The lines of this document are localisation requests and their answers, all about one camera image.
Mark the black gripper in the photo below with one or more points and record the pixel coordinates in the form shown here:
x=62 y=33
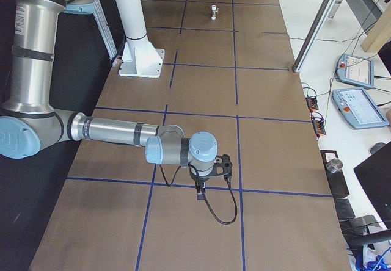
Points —
x=200 y=180

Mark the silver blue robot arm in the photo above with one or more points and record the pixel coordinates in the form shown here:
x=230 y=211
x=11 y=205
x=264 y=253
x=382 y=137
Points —
x=30 y=124

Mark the white PPR valve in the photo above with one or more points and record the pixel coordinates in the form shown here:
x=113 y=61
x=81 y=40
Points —
x=214 y=11

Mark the brown paper table mat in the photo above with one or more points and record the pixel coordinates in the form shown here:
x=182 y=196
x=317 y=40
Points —
x=227 y=83

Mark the lower orange black connector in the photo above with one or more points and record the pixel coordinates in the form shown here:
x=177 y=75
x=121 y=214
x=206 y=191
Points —
x=318 y=126

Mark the orange black connector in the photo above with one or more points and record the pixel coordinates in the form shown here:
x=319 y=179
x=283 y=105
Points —
x=312 y=103
x=318 y=126

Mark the silver metal cylinder weight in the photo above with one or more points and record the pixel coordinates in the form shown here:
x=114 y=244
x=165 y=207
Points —
x=334 y=165

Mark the upper orange black connector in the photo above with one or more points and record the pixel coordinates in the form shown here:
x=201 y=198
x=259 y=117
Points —
x=312 y=103

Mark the black office chair armrest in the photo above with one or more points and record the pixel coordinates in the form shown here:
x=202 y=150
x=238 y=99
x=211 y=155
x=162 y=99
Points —
x=373 y=238

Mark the black laptop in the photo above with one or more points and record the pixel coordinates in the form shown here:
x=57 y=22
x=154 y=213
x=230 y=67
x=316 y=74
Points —
x=373 y=175

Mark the lower teach pendant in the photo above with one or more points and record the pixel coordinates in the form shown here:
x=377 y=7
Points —
x=358 y=109

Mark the teach pendant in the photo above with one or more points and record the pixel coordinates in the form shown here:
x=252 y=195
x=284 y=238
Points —
x=355 y=70
x=358 y=109

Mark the black computer mouse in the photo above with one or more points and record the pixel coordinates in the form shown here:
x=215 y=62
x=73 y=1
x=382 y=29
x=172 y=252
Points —
x=376 y=147

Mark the upper teach pendant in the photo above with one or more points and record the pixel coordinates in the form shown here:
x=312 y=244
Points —
x=355 y=70

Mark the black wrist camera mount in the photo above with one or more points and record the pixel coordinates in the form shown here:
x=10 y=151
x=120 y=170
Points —
x=222 y=167

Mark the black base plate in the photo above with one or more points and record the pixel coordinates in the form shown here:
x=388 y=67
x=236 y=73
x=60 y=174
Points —
x=336 y=181

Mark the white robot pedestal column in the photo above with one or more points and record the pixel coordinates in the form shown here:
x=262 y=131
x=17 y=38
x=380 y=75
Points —
x=140 y=58

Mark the aluminium frame post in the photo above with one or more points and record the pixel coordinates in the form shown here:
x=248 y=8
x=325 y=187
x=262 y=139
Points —
x=315 y=28

